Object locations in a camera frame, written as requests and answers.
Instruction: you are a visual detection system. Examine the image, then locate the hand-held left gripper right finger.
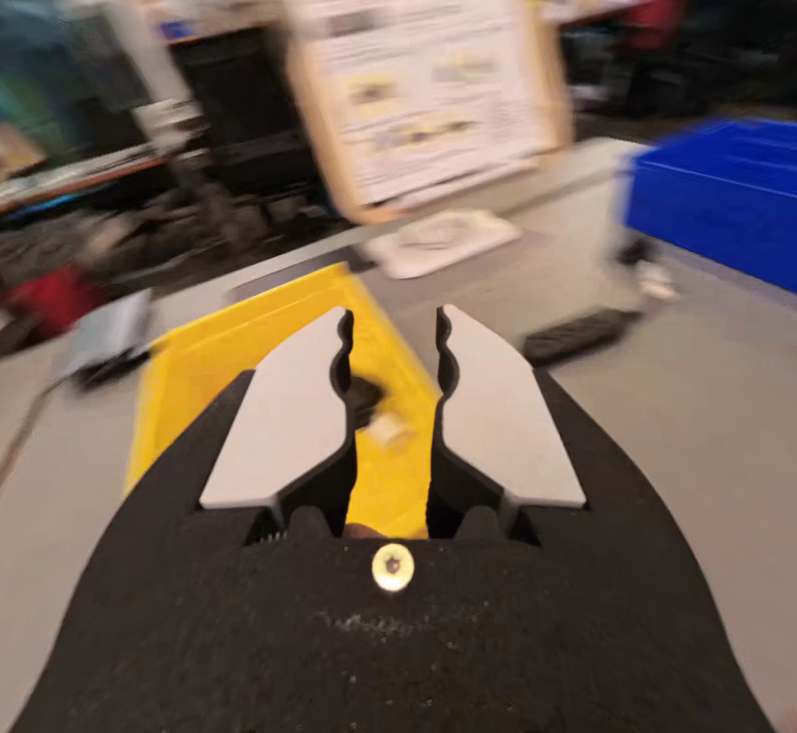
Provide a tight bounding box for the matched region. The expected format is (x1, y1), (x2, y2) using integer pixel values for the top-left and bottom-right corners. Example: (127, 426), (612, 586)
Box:
(426, 305), (587, 538)

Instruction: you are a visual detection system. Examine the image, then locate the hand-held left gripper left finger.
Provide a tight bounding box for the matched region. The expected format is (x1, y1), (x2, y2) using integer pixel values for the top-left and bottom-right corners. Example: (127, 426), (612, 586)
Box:
(199, 308), (359, 538)

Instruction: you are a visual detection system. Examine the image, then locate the yellow plastic bin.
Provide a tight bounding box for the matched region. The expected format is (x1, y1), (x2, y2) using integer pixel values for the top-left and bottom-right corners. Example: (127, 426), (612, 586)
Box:
(125, 263), (444, 540)

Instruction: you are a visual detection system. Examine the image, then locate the black power strip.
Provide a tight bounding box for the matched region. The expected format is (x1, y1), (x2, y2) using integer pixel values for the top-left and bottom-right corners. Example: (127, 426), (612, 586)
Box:
(522, 235), (680, 368)

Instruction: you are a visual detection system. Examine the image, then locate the red bag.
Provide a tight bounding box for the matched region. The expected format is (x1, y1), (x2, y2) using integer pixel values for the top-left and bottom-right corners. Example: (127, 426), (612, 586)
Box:
(3, 266), (110, 342)

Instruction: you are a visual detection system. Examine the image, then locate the blue plastic bin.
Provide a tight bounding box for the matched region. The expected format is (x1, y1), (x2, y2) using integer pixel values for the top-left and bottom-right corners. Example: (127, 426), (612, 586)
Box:
(623, 118), (797, 293)

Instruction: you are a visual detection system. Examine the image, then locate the wooden framed instruction board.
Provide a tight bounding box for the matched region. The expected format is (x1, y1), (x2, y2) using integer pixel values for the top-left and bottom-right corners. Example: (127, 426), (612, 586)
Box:
(285, 0), (575, 225)

